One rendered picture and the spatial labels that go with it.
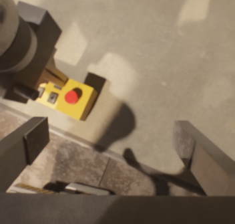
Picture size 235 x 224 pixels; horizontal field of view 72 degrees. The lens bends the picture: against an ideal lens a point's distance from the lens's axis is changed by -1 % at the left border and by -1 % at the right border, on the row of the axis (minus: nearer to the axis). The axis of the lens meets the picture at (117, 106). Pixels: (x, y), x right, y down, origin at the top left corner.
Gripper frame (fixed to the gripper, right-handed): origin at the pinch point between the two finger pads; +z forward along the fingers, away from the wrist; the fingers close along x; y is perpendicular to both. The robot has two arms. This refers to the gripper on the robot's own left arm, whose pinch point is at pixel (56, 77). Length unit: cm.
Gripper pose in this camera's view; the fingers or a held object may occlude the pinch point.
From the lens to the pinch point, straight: 37.0
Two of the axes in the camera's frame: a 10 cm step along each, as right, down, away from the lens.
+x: 4.0, -9.1, 0.9
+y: 9.1, 3.9, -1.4
